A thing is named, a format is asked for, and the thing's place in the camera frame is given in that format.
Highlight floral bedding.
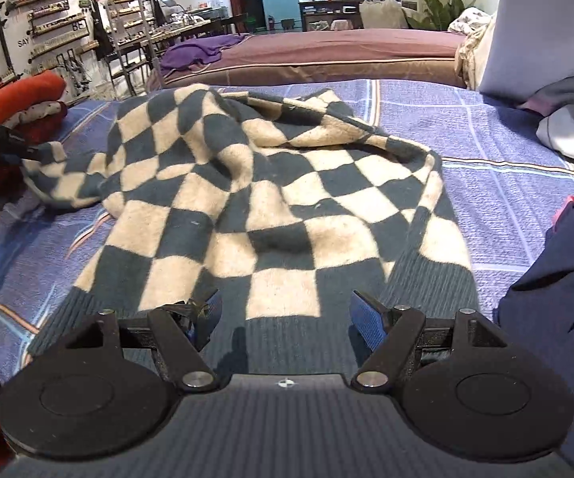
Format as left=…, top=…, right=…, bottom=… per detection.
left=448, top=6, right=498, bottom=91

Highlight green potted plant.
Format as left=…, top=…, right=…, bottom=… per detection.
left=405, top=0, right=478, bottom=31

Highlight white pillow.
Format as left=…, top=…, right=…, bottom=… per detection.
left=479, top=0, right=574, bottom=105

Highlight beige cushion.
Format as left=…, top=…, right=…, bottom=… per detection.
left=359, top=0, right=410, bottom=31

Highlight checkered knit sweater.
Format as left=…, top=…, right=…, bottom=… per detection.
left=20, top=84, right=482, bottom=359

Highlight cluttered display table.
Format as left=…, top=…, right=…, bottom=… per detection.
left=151, top=6, right=249, bottom=47

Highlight purple cloth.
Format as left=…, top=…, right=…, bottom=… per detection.
left=160, top=34, right=254, bottom=73

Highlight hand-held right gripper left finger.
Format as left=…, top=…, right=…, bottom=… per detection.
left=63, top=289, right=224, bottom=393

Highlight brown mattress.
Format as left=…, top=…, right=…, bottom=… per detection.
left=160, top=27, right=470, bottom=91

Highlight dark wooden cabinet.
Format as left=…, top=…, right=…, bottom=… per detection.
left=298, top=0, right=368, bottom=31

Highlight blue patterned bed sheet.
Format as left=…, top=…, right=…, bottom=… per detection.
left=0, top=78, right=574, bottom=409

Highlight red clothes pile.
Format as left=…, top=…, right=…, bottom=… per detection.
left=0, top=71, right=69, bottom=147

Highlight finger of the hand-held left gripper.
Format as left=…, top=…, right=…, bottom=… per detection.
left=0, top=127, right=43, bottom=165

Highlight wall display shelves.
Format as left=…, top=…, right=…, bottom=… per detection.
left=0, top=0, right=154, bottom=98

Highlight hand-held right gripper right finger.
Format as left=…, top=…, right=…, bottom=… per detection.
left=350, top=290, right=511, bottom=392

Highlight navy garment with pink trim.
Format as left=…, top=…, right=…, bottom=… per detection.
left=493, top=195, right=574, bottom=476

